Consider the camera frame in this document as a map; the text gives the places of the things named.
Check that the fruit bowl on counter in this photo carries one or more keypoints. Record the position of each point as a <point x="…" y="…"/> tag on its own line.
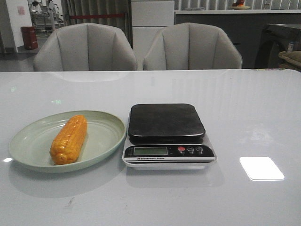
<point x="239" y="5"/>

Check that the orange corn cob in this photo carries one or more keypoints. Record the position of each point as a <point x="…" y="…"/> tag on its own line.
<point x="67" y="145"/>

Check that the white cabinet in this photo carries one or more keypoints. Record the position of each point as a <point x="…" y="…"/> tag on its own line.
<point x="148" y="14"/>

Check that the dark appliance at right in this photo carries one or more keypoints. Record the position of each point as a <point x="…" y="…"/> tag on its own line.
<point x="276" y="38"/>

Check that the left grey upholstered chair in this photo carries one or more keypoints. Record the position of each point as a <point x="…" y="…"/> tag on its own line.
<point x="86" y="47"/>

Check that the grey upholstered chair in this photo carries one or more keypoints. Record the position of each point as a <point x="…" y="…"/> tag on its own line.
<point x="86" y="47"/>
<point x="192" y="46"/>

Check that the right grey upholstered chair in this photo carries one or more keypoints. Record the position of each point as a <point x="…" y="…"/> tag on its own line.
<point x="192" y="46"/>

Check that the tan cushion at right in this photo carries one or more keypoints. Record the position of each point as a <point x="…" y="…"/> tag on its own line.
<point x="290" y="60"/>

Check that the red trash bin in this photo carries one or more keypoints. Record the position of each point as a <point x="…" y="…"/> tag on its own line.
<point x="29" y="37"/>

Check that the pink wall notice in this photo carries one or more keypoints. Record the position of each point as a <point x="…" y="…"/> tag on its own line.
<point x="21" y="10"/>

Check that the pale green plate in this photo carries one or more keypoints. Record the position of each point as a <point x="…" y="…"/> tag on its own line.
<point x="30" y="146"/>

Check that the grey counter with white top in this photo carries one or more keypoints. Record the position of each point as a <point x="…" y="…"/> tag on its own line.
<point x="243" y="27"/>

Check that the black silver kitchen scale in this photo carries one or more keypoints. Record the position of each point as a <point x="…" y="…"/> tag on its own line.
<point x="166" y="137"/>

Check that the red barrier belt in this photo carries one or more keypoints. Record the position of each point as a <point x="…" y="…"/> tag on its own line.
<point x="119" y="15"/>

